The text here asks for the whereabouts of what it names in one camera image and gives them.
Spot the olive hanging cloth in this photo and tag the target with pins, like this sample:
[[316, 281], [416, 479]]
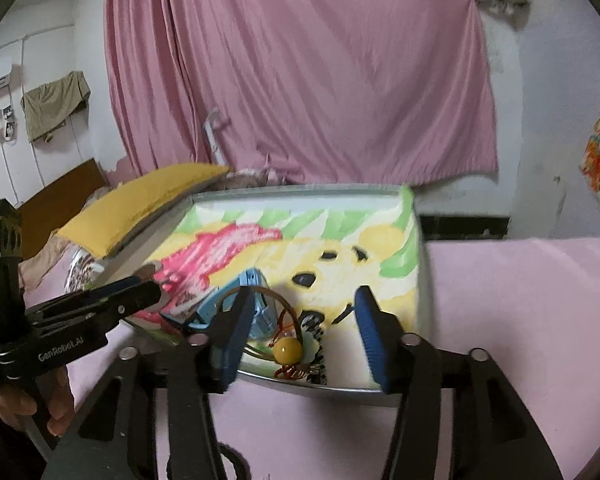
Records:
[[55, 105]]

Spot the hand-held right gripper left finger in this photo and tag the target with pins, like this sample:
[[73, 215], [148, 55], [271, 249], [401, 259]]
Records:
[[235, 335]]

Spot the wooden headboard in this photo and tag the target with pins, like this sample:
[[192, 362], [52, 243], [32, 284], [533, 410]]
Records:
[[62, 200]]

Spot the pink table cloth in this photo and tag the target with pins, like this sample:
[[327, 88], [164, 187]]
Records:
[[505, 335]]

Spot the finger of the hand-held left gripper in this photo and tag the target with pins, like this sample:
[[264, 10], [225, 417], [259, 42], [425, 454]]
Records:
[[122, 285], [130, 300]]

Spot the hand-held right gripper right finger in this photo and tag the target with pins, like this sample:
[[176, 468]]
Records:
[[370, 340]]

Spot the person's left hand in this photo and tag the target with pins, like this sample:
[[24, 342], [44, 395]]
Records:
[[57, 400]]

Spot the blue smart watch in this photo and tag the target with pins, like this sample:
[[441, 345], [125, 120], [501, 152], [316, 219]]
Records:
[[252, 305]]

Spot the pink crumpled blanket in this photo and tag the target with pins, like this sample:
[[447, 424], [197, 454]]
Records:
[[45, 265]]

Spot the yellow pillow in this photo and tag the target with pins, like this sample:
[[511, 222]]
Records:
[[140, 205]]

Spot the grey tray with painted lining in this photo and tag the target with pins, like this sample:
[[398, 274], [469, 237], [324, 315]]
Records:
[[305, 260]]

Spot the pink curtain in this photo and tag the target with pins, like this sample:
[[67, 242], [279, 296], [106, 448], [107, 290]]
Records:
[[300, 70]]

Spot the floral pillow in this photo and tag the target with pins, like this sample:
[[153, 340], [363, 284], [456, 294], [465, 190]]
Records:
[[82, 270]]

